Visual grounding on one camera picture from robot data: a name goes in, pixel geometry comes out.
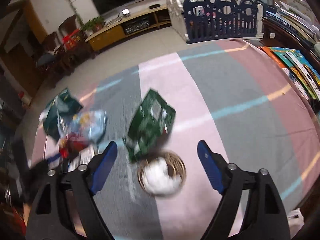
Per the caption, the round brown coaster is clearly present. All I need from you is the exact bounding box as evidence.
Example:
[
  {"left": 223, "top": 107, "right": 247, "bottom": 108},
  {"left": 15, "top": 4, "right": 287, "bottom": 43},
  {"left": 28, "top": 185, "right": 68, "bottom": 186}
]
[{"left": 137, "top": 151, "right": 187, "bottom": 197}]

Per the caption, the dark wooden chair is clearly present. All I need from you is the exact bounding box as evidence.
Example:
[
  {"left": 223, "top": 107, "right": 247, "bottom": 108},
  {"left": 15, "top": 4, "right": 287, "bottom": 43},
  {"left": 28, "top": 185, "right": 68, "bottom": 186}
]
[{"left": 36, "top": 15, "right": 92, "bottom": 75}]

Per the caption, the dark green tissue box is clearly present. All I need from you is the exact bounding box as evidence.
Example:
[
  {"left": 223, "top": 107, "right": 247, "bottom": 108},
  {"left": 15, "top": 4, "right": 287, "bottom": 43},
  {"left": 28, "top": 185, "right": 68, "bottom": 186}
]
[{"left": 41, "top": 88, "right": 83, "bottom": 142}]

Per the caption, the red gift box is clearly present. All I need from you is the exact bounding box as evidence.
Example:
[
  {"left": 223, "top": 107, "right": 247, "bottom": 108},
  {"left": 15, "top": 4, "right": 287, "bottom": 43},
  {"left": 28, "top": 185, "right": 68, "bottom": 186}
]
[{"left": 62, "top": 29, "right": 81, "bottom": 50}]

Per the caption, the white tissue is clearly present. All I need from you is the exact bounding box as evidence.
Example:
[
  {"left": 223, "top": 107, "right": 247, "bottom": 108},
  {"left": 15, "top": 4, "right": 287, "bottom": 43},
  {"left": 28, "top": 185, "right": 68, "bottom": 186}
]
[{"left": 142, "top": 157, "right": 182, "bottom": 195}]

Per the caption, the plaid pink grey tablecloth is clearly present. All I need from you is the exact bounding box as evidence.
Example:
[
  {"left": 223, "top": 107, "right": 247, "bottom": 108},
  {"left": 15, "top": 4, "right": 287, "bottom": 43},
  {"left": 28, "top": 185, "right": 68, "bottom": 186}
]
[{"left": 31, "top": 38, "right": 320, "bottom": 240}]

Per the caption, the row of children's books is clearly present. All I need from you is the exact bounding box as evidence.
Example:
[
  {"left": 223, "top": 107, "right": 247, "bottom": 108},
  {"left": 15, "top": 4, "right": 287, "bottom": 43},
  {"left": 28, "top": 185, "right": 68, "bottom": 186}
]
[{"left": 257, "top": 1, "right": 319, "bottom": 104}]

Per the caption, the green potted plant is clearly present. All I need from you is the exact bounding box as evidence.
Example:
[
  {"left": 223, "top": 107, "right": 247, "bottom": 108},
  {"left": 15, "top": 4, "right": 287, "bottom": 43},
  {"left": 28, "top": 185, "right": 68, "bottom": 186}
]
[{"left": 81, "top": 16, "right": 104, "bottom": 33}]

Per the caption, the navy white baby fence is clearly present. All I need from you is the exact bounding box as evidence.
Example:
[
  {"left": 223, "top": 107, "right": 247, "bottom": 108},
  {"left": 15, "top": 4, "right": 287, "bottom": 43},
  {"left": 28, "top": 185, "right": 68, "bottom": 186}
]
[{"left": 166, "top": 0, "right": 273, "bottom": 44}]

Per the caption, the dark green snack wrapper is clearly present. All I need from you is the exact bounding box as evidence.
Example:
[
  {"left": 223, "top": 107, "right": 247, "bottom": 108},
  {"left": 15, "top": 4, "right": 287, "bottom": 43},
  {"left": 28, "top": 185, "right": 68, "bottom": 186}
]
[{"left": 123, "top": 89, "right": 176, "bottom": 163}]

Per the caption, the red snack wrapper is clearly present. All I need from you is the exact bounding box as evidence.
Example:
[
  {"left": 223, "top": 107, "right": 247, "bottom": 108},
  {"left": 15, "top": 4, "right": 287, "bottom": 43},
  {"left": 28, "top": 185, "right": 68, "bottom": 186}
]
[{"left": 59, "top": 132, "right": 90, "bottom": 159}]

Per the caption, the clear plastic snack bag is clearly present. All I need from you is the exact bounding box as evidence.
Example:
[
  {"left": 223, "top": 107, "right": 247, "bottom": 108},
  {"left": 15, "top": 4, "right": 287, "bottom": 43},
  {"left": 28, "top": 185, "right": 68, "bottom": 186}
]
[{"left": 57, "top": 110, "right": 107, "bottom": 144}]

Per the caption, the yellow wooden tv cabinet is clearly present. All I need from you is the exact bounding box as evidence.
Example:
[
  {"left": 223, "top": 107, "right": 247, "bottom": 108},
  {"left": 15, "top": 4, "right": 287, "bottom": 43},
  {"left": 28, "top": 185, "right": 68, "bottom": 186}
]
[{"left": 86, "top": 5, "right": 171, "bottom": 52}]

